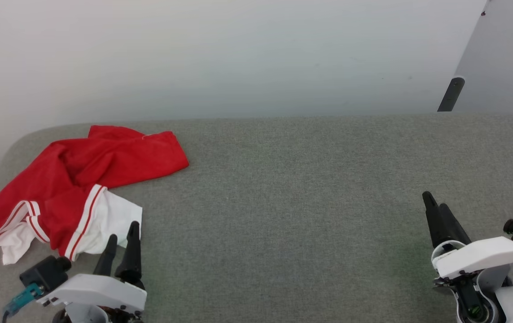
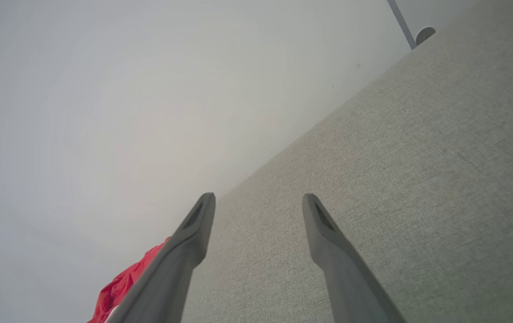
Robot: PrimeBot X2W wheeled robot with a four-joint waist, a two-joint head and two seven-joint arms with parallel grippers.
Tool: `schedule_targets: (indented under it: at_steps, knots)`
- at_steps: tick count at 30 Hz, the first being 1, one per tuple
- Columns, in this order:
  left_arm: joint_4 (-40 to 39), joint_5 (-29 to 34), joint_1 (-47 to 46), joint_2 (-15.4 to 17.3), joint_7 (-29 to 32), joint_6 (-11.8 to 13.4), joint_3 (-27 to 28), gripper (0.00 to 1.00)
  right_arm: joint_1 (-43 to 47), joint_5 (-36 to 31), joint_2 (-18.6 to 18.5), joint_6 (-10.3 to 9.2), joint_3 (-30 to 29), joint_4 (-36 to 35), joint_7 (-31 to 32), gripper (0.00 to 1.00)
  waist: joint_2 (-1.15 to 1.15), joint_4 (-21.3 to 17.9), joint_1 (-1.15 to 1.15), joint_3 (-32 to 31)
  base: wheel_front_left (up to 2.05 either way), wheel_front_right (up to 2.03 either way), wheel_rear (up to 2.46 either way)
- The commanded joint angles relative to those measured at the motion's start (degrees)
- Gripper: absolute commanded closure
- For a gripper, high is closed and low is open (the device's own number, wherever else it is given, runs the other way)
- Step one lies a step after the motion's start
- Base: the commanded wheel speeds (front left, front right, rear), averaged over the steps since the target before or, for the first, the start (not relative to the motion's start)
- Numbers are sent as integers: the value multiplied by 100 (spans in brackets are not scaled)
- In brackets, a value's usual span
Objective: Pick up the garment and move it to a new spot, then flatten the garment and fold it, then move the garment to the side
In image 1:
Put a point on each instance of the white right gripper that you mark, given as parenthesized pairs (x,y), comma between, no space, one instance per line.
(476,258)

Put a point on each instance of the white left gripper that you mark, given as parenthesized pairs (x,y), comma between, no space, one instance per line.
(99,291)

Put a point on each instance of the light grey door panel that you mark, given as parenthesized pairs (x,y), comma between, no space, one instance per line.
(507,54)

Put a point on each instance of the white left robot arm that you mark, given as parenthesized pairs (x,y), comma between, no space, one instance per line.
(83,315)

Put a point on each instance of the grey fabric sofa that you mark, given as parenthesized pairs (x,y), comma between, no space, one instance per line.
(283,202)

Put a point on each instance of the red and white basketball jersey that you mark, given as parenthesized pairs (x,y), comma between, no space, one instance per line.
(72,179)

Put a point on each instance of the black cylindrical post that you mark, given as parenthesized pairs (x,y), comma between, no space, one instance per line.
(451,95)

